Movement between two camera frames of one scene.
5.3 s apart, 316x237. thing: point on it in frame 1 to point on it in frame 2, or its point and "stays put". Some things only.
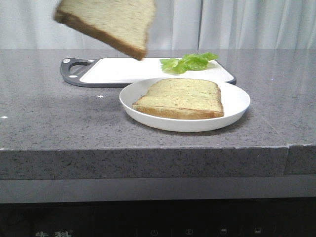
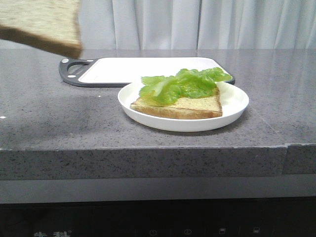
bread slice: [180, 98] stays put
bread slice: [123, 25] to [52, 24]
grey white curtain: [177, 24] stays put
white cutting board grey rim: [99, 72] stays put
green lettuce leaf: [190, 62] to [165, 90]
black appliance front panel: [291, 217] stays put
